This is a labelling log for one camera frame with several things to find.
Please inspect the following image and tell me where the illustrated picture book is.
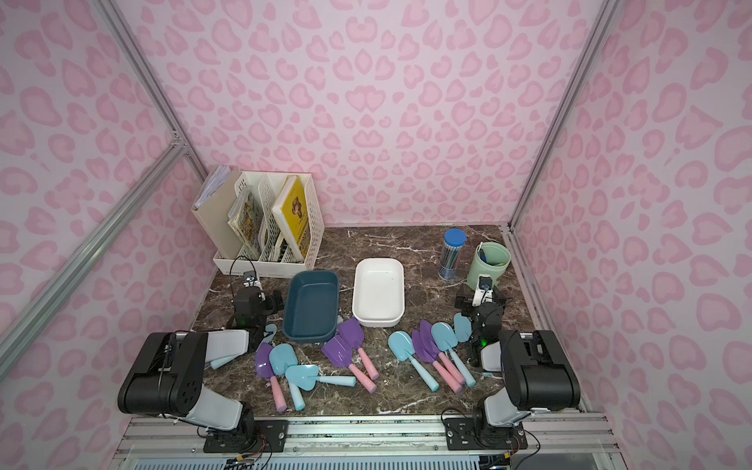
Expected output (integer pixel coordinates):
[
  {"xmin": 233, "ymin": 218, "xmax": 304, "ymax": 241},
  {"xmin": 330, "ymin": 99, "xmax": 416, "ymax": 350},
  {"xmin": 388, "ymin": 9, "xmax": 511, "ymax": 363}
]
[{"xmin": 227, "ymin": 187, "xmax": 264, "ymax": 260}]

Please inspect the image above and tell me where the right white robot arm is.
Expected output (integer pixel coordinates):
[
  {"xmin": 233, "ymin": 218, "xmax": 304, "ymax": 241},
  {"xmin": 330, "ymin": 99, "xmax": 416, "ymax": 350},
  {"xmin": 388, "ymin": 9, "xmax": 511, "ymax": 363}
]
[{"xmin": 443, "ymin": 288, "xmax": 581, "ymax": 456}]

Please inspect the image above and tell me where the teal heart shovel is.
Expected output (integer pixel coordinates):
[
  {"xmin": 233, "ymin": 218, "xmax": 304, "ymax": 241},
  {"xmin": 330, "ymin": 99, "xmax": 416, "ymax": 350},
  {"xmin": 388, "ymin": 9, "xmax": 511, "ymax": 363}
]
[{"xmin": 285, "ymin": 365, "xmax": 356, "ymax": 391}]

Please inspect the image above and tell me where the yellow book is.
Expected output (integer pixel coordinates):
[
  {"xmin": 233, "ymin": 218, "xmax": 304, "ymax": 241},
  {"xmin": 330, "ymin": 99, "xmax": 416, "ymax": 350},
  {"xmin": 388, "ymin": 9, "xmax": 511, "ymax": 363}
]
[{"xmin": 271, "ymin": 175, "xmax": 311, "ymax": 262}]

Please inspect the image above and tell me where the beige folder with papers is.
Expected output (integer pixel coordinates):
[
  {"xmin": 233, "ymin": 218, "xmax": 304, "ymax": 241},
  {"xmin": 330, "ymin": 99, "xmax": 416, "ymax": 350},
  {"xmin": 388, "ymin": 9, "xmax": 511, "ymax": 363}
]
[{"xmin": 192, "ymin": 166, "xmax": 243, "ymax": 259}]

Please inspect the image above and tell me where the purple shovel pink handle left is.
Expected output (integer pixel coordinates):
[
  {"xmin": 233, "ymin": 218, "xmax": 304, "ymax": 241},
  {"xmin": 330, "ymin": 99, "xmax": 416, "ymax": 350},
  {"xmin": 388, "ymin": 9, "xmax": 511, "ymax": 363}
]
[{"xmin": 255, "ymin": 342, "xmax": 287, "ymax": 413}]

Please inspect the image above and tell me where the purple square shovel centre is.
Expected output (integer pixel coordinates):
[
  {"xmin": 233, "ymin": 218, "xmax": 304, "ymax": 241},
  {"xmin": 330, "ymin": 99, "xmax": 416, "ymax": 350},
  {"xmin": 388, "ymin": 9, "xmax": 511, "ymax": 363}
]
[{"xmin": 321, "ymin": 335, "xmax": 377, "ymax": 394}]

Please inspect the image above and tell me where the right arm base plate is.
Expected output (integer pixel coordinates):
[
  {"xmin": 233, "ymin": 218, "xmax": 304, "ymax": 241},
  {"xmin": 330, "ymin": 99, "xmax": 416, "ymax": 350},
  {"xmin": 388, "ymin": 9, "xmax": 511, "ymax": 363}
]
[{"xmin": 442, "ymin": 417, "xmax": 528, "ymax": 452}]

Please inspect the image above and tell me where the dark teal storage box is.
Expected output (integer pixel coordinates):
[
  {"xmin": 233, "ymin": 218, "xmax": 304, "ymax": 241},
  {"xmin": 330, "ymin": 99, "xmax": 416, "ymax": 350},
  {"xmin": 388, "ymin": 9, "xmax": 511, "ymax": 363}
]
[{"xmin": 283, "ymin": 270, "xmax": 340, "ymax": 344}]

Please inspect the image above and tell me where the green cup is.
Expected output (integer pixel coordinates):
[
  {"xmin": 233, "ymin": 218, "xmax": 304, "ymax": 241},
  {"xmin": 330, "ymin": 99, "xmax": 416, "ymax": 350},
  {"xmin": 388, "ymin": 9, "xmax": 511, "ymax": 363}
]
[{"xmin": 466, "ymin": 242, "xmax": 511, "ymax": 290}]

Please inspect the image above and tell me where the white file organizer rack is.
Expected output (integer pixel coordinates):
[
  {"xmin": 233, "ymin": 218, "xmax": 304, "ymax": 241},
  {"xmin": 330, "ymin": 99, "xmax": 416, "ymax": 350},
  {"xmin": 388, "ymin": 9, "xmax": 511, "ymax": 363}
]
[{"xmin": 215, "ymin": 170, "xmax": 324, "ymax": 278}]

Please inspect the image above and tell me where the purple square shovel pink handle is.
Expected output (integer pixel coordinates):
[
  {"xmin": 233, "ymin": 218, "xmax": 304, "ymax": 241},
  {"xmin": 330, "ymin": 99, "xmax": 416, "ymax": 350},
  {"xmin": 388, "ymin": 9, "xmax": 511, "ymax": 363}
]
[{"xmin": 338, "ymin": 317, "xmax": 380, "ymax": 380}]

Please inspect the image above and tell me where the blue lid pen tube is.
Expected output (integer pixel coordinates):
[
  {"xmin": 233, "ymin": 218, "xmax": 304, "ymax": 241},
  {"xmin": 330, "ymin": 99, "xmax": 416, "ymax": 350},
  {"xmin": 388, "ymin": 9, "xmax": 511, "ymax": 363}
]
[{"xmin": 439, "ymin": 228, "xmax": 467, "ymax": 281}]

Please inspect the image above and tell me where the teal pointed shovel far right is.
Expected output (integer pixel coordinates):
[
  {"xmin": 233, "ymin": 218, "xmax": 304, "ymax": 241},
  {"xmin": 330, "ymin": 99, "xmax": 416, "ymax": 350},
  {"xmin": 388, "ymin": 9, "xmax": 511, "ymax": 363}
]
[{"xmin": 454, "ymin": 313, "xmax": 473, "ymax": 343}]

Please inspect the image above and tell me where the white storage box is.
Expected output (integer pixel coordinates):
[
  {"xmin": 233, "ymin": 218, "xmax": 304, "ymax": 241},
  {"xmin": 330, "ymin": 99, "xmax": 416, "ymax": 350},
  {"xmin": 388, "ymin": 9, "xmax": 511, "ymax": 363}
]
[{"xmin": 352, "ymin": 258, "xmax": 405, "ymax": 328}]

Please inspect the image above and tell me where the purple pointed shovel upper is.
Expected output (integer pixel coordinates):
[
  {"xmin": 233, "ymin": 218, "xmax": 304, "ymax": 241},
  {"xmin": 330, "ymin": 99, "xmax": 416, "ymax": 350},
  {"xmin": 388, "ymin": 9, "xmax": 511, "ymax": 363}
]
[{"xmin": 419, "ymin": 320, "xmax": 465, "ymax": 385}]

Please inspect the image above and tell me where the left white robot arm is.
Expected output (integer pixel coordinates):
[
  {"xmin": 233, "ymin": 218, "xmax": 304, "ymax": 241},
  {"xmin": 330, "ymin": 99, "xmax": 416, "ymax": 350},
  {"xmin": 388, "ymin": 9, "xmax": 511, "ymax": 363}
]
[{"xmin": 117, "ymin": 282, "xmax": 288, "ymax": 457}]

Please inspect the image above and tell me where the aluminium front rail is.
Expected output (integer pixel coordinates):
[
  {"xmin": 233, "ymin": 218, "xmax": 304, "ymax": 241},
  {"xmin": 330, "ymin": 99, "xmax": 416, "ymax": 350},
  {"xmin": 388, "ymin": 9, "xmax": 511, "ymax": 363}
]
[{"xmin": 109, "ymin": 411, "xmax": 626, "ymax": 469}]

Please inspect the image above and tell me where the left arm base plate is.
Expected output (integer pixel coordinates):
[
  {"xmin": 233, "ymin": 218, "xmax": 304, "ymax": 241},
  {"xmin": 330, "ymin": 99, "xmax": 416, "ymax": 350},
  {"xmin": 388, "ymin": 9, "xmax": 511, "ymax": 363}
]
[{"xmin": 203, "ymin": 419, "xmax": 289, "ymax": 454}]

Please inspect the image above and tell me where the teal shovel far left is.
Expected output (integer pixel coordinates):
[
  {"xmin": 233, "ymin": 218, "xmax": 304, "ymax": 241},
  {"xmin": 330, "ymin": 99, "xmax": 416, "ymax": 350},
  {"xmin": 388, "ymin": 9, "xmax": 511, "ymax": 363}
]
[{"xmin": 210, "ymin": 324, "xmax": 278, "ymax": 370}]

